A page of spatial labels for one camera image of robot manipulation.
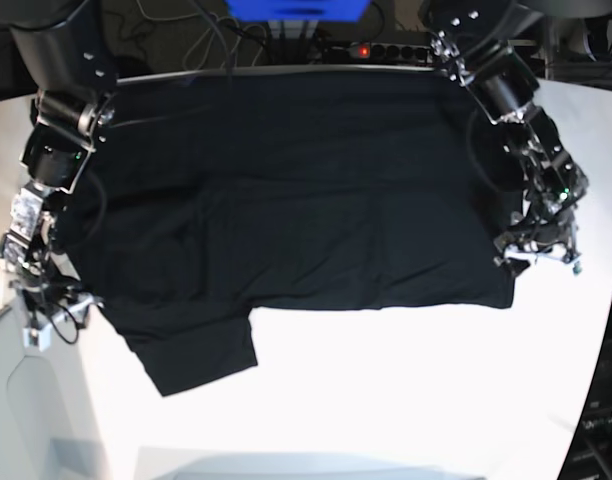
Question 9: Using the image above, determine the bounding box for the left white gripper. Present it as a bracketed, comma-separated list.
[491, 212, 585, 279]

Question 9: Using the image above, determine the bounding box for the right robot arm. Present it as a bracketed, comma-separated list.
[0, 1, 118, 350]

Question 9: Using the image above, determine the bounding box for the black power strip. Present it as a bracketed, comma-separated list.
[323, 43, 436, 67]

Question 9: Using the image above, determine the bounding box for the blue box overhead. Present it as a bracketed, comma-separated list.
[226, 0, 370, 22]

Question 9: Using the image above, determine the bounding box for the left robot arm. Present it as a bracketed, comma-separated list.
[419, 1, 589, 276]

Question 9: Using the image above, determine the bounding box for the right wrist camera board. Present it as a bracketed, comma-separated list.
[23, 329, 41, 348]

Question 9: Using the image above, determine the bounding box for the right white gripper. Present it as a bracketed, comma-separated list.
[9, 282, 104, 350]

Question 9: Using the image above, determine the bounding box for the black T-shirt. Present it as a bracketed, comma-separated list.
[57, 72, 522, 396]

